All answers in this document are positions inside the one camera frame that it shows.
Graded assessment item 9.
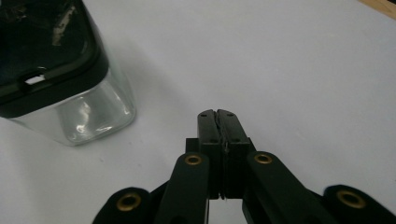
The black jar lid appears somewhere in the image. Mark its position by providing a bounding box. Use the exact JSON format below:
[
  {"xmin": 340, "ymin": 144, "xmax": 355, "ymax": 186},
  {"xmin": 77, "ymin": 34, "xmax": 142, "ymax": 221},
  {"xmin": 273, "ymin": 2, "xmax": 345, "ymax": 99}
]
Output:
[{"xmin": 0, "ymin": 0, "xmax": 110, "ymax": 119}]

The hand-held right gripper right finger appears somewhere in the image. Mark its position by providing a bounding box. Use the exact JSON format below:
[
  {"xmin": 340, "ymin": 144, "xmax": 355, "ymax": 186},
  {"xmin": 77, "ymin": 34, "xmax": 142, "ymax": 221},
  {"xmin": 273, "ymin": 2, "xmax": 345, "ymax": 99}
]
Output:
[{"xmin": 216, "ymin": 108, "xmax": 257, "ymax": 200}]

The clear square jar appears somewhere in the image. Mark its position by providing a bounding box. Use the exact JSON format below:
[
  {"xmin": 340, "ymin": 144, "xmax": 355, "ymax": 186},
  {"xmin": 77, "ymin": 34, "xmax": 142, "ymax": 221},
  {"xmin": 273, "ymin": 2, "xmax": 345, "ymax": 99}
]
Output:
[{"xmin": 8, "ymin": 52, "xmax": 137, "ymax": 147}]

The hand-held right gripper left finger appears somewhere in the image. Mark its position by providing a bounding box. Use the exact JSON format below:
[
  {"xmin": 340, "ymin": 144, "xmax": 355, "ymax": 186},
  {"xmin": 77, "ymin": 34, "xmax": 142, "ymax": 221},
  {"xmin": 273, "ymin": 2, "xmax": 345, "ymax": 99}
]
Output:
[{"xmin": 185, "ymin": 108, "xmax": 224, "ymax": 200}]

